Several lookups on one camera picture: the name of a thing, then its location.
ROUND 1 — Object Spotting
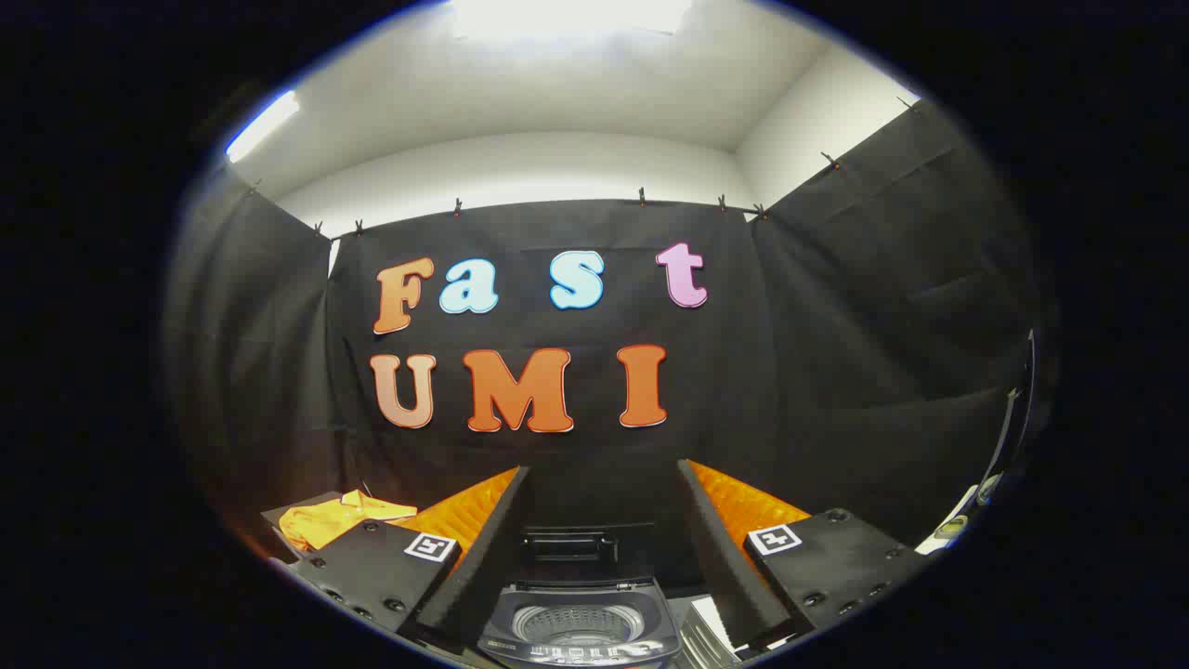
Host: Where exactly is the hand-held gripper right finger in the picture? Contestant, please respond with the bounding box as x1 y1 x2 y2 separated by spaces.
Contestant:
676 458 921 651

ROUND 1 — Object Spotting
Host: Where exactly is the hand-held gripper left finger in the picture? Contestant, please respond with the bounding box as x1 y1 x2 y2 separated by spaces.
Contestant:
293 466 537 645

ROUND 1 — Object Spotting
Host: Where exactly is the grey washing machine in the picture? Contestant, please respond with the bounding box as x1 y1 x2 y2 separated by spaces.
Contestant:
478 574 684 668

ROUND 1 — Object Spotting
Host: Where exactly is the yellow polo shirt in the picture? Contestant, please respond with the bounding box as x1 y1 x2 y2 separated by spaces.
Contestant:
279 490 419 552

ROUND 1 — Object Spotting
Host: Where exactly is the grey stand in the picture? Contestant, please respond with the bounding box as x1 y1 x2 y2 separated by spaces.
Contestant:
260 491 372 563

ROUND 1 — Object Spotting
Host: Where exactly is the dark thin stand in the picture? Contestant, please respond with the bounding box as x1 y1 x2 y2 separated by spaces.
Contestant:
975 330 1039 507

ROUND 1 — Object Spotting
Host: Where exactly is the row of black clips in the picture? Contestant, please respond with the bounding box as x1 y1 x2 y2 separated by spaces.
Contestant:
246 96 921 238

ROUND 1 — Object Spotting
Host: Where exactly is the ceiling tube light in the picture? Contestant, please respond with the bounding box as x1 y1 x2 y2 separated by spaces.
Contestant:
226 90 301 164

